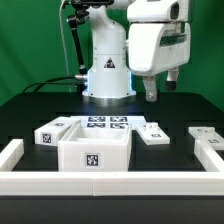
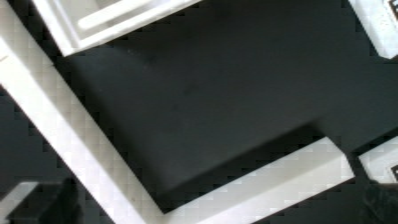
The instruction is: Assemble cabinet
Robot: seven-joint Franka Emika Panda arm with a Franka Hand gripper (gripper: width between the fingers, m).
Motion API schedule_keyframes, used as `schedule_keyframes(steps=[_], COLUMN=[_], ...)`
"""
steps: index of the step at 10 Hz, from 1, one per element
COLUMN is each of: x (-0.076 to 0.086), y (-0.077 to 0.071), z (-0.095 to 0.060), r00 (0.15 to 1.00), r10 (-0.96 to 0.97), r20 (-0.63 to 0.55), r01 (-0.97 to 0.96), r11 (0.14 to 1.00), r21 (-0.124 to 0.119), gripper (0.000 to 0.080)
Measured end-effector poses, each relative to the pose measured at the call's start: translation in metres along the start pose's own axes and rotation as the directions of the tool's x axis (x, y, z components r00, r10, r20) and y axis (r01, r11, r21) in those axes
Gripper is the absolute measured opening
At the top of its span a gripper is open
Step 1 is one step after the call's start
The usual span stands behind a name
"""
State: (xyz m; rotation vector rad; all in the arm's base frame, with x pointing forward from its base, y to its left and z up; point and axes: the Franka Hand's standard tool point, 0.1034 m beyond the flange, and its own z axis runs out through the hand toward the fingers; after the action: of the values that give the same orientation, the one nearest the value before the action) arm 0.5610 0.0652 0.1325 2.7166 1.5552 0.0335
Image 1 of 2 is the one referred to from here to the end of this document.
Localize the white marker base plate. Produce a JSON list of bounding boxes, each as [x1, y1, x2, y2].
[[74, 115, 146, 130]]

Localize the white U-shaped border frame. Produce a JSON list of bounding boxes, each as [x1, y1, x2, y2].
[[0, 139, 224, 196]]

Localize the white cabinet top block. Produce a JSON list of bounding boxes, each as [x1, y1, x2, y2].
[[34, 117, 80, 146]]

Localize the white cabinet body box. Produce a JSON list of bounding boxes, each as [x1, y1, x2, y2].
[[58, 126, 132, 172]]

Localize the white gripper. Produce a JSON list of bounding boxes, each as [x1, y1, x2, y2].
[[128, 23, 191, 101]]

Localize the white cable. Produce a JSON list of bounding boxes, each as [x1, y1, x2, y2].
[[58, 0, 73, 94]]

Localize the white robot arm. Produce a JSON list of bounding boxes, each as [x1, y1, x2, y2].
[[83, 0, 191, 105]]

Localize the black cables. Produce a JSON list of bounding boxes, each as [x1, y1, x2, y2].
[[21, 75, 88, 94]]

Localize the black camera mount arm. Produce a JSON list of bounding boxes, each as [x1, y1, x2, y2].
[[67, 0, 114, 79]]

